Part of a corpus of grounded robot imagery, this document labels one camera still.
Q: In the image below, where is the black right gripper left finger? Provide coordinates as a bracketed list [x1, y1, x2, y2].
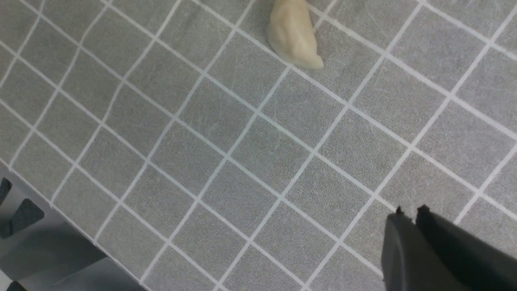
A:
[381, 207, 465, 291]

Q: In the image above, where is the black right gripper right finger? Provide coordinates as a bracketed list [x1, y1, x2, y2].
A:
[416, 205, 517, 291]

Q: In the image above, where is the cream dumpling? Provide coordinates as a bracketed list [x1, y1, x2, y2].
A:
[266, 0, 324, 70]

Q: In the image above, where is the grey checked tablecloth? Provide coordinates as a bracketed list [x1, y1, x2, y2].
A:
[0, 0, 517, 291]

